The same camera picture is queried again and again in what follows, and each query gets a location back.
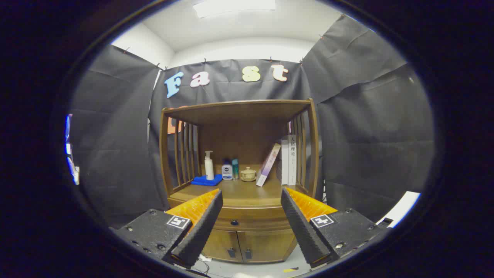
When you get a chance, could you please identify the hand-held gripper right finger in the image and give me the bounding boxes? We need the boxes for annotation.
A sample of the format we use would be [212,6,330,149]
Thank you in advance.
[281,187,392,269]

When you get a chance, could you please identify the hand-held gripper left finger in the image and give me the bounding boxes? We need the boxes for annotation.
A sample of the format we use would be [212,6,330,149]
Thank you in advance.
[110,188,223,269]

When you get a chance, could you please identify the wooden drawer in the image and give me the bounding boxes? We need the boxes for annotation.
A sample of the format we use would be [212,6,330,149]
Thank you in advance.
[213,208,294,232]

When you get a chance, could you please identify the wooden cabinet door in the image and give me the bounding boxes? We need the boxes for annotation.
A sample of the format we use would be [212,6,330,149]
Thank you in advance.
[202,231,244,263]
[237,230,297,263]

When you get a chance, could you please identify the wooden countertop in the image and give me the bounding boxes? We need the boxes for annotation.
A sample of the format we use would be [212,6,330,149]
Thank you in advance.
[169,164,314,209]

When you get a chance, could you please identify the wooden cabinet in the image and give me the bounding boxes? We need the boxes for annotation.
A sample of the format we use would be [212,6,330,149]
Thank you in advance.
[159,99,320,264]

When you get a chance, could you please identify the blue folded cloth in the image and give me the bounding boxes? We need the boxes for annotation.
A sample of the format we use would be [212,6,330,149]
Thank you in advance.
[191,174,223,186]

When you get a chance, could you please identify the white pump bottle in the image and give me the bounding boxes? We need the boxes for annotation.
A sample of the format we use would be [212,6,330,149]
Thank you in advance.
[204,151,215,181]

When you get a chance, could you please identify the white book black lettering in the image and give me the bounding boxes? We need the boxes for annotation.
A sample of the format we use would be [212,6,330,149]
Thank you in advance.
[288,134,298,186]

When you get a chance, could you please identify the purple and white book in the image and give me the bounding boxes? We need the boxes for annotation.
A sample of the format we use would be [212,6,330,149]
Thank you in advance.
[256,143,281,187]

